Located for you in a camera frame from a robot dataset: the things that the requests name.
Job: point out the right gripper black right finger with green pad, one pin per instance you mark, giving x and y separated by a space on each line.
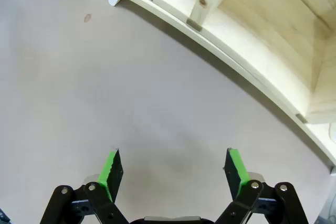
237 171

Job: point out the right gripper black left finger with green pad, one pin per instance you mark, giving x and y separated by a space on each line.
105 174

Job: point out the light wooden shelf organizer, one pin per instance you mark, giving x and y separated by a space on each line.
262 11

